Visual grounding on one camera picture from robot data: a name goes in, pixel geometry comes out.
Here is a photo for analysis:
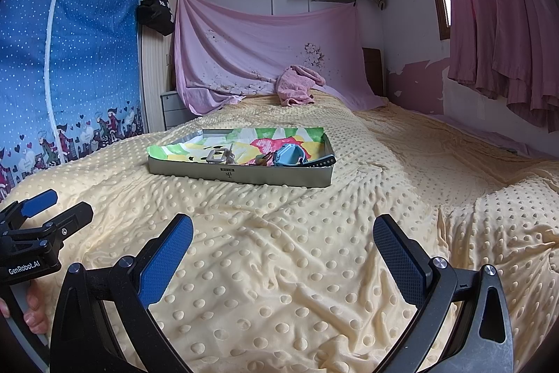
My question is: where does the silver metal clip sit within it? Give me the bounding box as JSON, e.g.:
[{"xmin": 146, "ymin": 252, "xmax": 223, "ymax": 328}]
[{"xmin": 205, "ymin": 146, "xmax": 239, "ymax": 165}]

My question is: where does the pink curtain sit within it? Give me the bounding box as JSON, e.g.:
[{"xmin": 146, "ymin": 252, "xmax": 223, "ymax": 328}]
[{"xmin": 426, "ymin": 0, "xmax": 559, "ymax": 133}]

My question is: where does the blue dotted wardrobe cover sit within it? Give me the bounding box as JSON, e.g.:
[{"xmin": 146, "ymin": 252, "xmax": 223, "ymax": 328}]
[{"xmin": 0, "ymin": 0, "xmax": 145, "ymax": 203}]

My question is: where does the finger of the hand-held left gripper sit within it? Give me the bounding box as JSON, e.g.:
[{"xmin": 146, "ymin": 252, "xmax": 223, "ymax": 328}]
[
  {"xmin": 0, "ymin": 189, "xmax": 59, "ymax": 228},
  {"xmin": 41, "ymin": 202, "xmax": 94, "ymax": 245}
]

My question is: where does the colourful cartoon paper lining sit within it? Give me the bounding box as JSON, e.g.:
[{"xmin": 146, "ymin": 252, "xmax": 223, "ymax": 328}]
[{"xmin": 147, "ymin": 127, "xmax": 326, "ymax": 166}]

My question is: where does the dark brown headboard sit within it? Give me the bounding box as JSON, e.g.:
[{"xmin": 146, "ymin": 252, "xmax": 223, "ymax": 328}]
[{"xmin": 362, "ymin": 46, "xmax": 385, "ymax": 98}]

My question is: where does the person's left hand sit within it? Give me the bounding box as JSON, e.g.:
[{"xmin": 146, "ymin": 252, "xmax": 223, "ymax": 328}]
[{"xmin": 0, "ymin": 283, "xmax": 50, "ymax": 335}]

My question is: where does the light wooden wardrobe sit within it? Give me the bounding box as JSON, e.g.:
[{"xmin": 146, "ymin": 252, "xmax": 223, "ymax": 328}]
[{"xmin": 139, "ymin": 0, "xmax": 187, "ymax": 133}]

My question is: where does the grey metal tray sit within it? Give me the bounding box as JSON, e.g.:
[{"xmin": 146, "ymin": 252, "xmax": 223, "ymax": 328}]
[{"xmin": 147, "ymin": 127, "xmax": 337, "ymax": 188}]

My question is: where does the black and white strap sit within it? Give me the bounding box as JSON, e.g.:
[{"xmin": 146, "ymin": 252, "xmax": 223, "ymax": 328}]
[{"xmin": 301, "ymin": 154, "xmax": 337, "ymax": 168}]

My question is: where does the black bag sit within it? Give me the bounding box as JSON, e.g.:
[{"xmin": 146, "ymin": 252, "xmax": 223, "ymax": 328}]
[{"xmin": 137, "ymin": 0, "xmax": 176, "ymax": 37}]

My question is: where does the pink towel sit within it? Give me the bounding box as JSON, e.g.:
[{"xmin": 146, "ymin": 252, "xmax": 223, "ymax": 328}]
[{"xmin": 275, "ymin": 65, "xmax": 328, "ymax": 107}]

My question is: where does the pink hanging sheet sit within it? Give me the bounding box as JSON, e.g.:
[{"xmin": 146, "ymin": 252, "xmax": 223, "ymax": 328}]
[{"xmin": 174, "ymin": 0, "xmax": 387, "ymax": 119}]

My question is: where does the blue watch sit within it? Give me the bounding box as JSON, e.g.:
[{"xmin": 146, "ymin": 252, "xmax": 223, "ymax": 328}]
[{"xmin": 273, "ymin": 143, "xmax": 312, "ymax": 168}]

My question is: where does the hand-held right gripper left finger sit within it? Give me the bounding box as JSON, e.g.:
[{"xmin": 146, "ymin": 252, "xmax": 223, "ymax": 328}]
[{"xmin": 49, "ymin": 213, "xmax": 195, "ymax": 373}]

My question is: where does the grey drawer cabinet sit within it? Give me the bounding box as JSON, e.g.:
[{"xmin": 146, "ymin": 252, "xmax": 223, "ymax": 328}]
[{"xmin": 160, "ymin": 90, "xmax": 197, "ymax": 131}]

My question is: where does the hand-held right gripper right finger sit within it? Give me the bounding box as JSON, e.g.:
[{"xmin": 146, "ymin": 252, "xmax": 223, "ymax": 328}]
[{"xmin": 372, "ymin": 214, "xmax": 516, "ymax": 373}]

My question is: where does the yellow dotted blanket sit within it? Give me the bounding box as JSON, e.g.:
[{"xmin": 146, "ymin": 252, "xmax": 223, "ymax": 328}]
[{"xmin": 0, "ymin": 95, "xmax": 559, "ymax": 373}]

